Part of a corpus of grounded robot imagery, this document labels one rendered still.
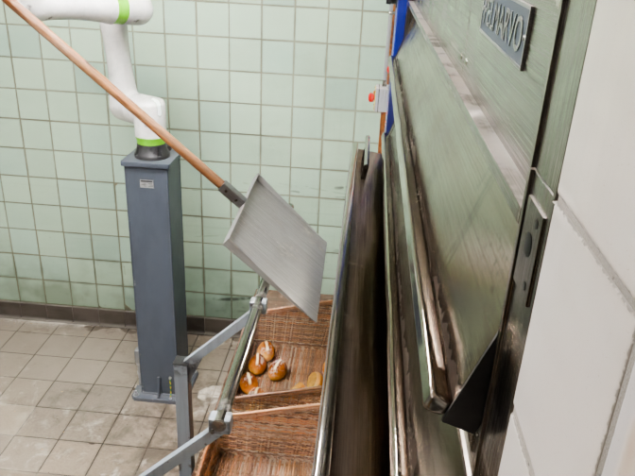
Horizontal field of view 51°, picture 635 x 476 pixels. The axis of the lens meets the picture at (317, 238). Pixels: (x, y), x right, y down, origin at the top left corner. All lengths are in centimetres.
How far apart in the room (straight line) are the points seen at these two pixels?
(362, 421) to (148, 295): 214
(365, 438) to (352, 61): 238
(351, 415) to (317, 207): 241
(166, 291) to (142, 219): 35
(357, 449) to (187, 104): 256
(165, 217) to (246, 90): 78
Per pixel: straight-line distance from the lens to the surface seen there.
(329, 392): 105
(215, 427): 141
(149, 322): 316
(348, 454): 99
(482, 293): 60
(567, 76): 43
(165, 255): 296
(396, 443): 91
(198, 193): 347
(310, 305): 198
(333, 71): 320
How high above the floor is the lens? 207
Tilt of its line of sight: 24 degrees down
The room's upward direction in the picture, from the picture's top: 3 degrees clockwise
